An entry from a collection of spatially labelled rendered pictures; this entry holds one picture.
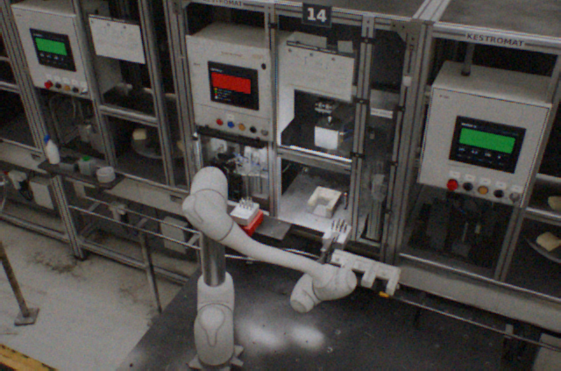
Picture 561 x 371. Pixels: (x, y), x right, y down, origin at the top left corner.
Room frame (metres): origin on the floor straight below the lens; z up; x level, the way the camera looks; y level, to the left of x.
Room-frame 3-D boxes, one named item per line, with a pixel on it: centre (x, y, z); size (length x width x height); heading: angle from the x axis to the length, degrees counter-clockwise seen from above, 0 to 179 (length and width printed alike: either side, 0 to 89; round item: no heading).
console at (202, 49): (2.37, 0.18, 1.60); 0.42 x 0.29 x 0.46; 65
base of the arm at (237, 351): (1.50, 0.28, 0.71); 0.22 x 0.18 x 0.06; 65
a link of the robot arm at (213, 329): (1.52, 0.29, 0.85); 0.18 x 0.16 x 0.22; 2
